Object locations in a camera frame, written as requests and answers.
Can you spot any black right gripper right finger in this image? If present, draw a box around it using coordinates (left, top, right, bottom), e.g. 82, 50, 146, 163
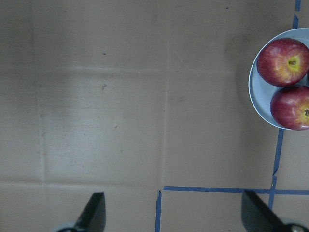
241, 190, 292, 232

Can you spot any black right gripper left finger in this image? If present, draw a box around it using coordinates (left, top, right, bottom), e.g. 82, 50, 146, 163
73, 192, 106, 232

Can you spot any red apple lower on plate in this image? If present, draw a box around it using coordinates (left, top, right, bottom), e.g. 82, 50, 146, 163
270, 85, 309, 131

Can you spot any red apple on plate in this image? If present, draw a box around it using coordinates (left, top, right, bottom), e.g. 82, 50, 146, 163
270, 85, 309, 131
256, 38, 309, 87

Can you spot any light blue plate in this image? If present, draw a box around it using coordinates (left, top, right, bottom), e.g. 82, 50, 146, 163
248, 28, 309, 130

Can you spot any red apple upper on plate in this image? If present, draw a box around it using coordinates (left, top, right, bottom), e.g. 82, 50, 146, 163
256, 38, 309, 87

